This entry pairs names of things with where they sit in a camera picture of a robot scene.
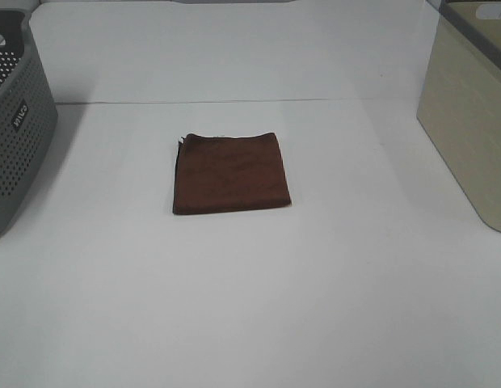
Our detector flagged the brown towel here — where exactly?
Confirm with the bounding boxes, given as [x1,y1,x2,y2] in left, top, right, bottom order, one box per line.
[172,133,292,216]

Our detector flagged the beige storage bin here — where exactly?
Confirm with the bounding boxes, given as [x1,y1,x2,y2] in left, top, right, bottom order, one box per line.
[417,1,501,232]

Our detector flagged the grey perforated plastic basket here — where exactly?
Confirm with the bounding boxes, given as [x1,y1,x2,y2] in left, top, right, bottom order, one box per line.
[0,9,58,236]

